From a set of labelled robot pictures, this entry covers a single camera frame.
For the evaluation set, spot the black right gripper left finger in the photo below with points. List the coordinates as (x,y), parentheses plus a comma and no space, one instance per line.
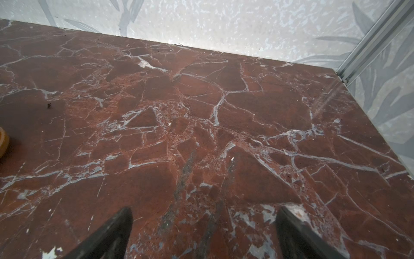
(109,241)

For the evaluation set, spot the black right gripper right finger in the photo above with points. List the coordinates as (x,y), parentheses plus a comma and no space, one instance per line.
(298,241)

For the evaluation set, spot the orange plastic tray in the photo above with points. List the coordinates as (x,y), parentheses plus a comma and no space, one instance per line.
(4,141)

